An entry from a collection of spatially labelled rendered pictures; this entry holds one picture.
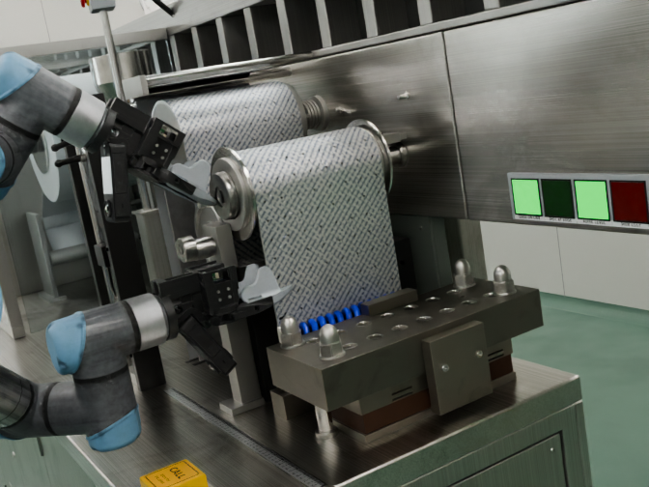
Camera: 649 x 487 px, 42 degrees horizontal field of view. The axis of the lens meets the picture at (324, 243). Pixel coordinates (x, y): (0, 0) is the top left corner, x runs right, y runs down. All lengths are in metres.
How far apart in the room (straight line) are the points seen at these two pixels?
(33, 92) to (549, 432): 0.88
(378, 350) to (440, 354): 0.10
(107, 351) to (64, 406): 0.10
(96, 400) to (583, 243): 3.56
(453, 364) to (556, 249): 3.43
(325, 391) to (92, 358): 0.31
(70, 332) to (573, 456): 0.76
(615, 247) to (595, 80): 3.24
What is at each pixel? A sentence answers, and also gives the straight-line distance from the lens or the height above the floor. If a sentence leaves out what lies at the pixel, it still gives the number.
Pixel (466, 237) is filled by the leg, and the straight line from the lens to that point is 1.66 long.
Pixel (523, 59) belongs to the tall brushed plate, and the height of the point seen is 1.38.
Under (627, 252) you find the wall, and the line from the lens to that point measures 4.31.
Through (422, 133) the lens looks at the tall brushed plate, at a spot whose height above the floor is 1.28.
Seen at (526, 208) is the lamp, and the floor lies 1.17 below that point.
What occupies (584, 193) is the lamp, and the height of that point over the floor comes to 1.19.
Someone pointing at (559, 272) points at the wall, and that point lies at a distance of 4.65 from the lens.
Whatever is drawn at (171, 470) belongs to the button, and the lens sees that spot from 1.19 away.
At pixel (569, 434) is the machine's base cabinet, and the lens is 1.35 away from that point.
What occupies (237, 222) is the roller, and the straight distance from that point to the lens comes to 1.30.
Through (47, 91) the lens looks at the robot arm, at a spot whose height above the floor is 1.44.
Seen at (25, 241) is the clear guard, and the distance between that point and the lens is 2.21.
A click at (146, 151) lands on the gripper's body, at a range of 1.24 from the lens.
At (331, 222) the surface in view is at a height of 1.18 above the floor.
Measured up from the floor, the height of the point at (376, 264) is 1.09.
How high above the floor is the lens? 1.40
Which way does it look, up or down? 11 degrees down
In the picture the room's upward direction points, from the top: 10 degrees counter-clockwise
